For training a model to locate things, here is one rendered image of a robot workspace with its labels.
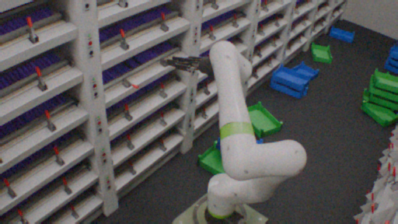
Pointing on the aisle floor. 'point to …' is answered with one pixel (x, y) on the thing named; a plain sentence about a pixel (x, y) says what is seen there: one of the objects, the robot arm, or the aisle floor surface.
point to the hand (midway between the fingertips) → (175, 61)
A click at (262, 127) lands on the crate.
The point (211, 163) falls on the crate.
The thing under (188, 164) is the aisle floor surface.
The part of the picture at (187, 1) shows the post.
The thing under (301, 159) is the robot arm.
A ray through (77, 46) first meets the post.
